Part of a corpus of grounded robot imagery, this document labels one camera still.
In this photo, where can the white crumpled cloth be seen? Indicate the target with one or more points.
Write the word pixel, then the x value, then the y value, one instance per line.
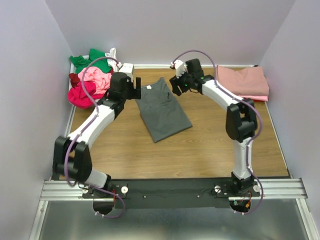
pixel 111 54

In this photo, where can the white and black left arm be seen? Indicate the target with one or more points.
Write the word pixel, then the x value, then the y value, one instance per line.
pixel 72 157

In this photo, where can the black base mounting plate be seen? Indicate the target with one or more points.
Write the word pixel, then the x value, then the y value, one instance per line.
pixel 174 193

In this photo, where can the magenta crumpled shirt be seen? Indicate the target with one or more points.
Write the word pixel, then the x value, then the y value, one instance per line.
pixel 77 96

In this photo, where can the white laundry basket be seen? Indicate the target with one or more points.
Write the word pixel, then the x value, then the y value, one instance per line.
pixel 96 78

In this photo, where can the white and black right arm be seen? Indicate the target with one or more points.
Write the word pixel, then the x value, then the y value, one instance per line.
pixel 241 121

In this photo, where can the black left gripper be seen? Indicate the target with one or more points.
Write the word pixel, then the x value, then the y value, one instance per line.
pixel 134 89

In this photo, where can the dark red crumpled shirt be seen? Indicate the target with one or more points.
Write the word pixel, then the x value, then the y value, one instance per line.
pixel 74 79

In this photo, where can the red folded shirt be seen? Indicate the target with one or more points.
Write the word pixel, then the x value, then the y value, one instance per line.
pixel 258 100

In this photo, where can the dusty pink folded shirt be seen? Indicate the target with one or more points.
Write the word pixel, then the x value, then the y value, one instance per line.
pixel 246 82

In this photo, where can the dark grey t shirt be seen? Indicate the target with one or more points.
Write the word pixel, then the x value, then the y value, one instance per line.
pixel 161 112

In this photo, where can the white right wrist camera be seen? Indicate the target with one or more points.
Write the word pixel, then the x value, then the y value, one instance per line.
pixel 179 67

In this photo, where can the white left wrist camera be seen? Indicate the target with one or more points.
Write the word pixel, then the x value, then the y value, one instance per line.
pixel 128 69

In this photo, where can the green crumpled shirt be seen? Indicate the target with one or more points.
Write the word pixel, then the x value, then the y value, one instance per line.
pixel 81 63

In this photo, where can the aluminium frame rail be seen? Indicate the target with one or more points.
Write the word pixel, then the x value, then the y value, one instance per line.
pixel 60 191

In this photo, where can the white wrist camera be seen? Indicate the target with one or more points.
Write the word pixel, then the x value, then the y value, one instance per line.
pixel 179 67
pixel 128 69

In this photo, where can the pink crumpled shirt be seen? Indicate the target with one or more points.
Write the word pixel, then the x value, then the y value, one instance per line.
pixel 100 79

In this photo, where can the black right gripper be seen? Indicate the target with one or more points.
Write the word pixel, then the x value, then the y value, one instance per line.
pixel 178 83

